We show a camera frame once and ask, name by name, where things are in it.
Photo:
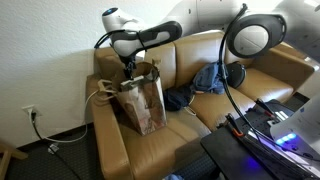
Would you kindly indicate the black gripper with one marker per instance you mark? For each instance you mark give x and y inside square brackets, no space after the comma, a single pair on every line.
[129,62]

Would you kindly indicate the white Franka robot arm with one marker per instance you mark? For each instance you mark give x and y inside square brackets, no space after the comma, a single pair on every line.
[200,13]

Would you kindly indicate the brown printed paper bag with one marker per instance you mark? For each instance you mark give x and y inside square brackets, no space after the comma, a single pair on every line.
[146,106]

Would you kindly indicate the dark navy cloth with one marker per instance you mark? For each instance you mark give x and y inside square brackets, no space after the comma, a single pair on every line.
[176,98]

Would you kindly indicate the tan leather couch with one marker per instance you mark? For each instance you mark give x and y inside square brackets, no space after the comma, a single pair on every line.
[156,150]

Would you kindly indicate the blue denim garment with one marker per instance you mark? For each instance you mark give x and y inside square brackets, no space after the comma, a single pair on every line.
[208,80]

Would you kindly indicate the white power adapter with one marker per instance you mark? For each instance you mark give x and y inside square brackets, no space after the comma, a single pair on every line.
[53,148]

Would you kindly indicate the dark gray oval case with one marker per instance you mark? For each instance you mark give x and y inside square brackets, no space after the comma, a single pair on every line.
[237,75]

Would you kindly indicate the blue fabric item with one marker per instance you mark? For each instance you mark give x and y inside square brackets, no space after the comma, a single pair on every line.
[173,177]

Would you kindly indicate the black orange bar clamp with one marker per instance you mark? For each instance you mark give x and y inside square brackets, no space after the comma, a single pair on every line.
[237,130]
[265,106]

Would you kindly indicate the black robot table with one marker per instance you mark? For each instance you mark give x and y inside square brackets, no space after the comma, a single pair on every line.
[226,156]

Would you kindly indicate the wooden stool leg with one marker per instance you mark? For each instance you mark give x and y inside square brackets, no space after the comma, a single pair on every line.
[13,153]

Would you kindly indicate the silver robot mounting plate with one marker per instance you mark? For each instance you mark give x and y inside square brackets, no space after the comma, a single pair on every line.
[263,138]

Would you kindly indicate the white wall outlet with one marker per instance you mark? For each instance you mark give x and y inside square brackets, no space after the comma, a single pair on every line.
[28,109]

